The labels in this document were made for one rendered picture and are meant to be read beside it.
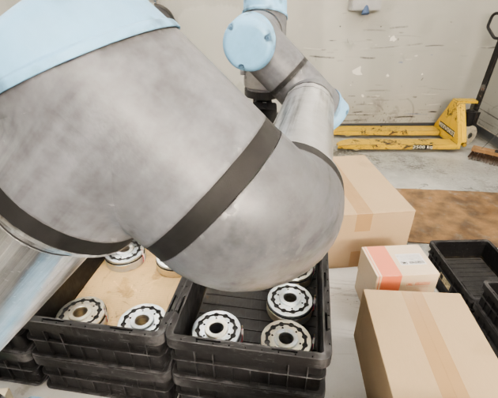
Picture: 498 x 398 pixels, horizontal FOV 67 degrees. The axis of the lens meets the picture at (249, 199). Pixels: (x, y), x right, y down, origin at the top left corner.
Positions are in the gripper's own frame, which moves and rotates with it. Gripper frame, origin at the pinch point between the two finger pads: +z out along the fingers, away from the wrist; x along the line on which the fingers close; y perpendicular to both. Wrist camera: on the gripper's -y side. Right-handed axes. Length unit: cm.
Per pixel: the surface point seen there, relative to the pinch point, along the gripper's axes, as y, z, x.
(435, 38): 327, 11, -191
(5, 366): -15, 35, 56
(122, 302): -4.3, 27.8, 32.4
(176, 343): -23.7, 18.6, 16.3
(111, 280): 3.0, 27.8, 37.2
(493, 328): 24, 73, -88
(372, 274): 2.9, 27.2, -28.9
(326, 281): -9.5, 17.8, -13.4
